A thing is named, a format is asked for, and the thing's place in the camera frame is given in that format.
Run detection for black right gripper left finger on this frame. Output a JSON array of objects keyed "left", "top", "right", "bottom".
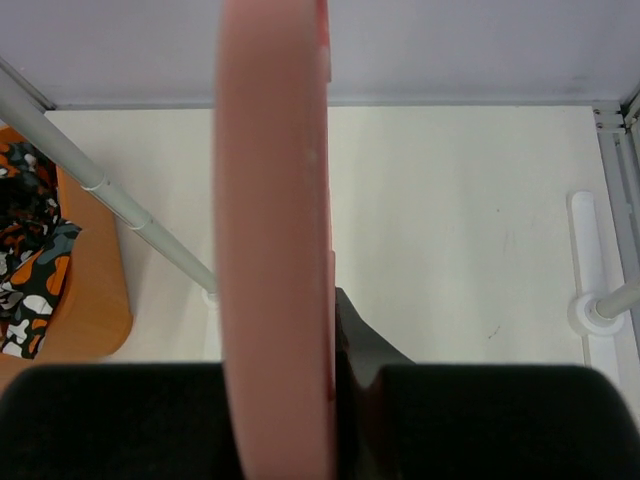
[{"left": 1, "top": 363, "right": 240, "bottom": 479}]

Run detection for white and silver clothes rack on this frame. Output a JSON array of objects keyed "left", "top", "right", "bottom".
[{"left": 1, "top": 62, "right": 639, "bottom": 381}]

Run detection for orange plastic basket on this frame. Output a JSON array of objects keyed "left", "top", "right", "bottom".
[{"left": 1, "top": 127, "right": 133, "bottom": 386}]

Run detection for camouflage patterned shorts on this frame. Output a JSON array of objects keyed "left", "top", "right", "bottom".
[{"left": 1, "top": 141, "right": 81, "bottom": 360}]

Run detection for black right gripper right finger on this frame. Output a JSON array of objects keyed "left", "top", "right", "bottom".
[{"left": 335, "top": 289, "right": 639, "bottom": 479}]

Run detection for pink clothes hanger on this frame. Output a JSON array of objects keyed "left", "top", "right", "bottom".
[{"left": 213, "top": 1, "right": 337, "bottom": 479}]

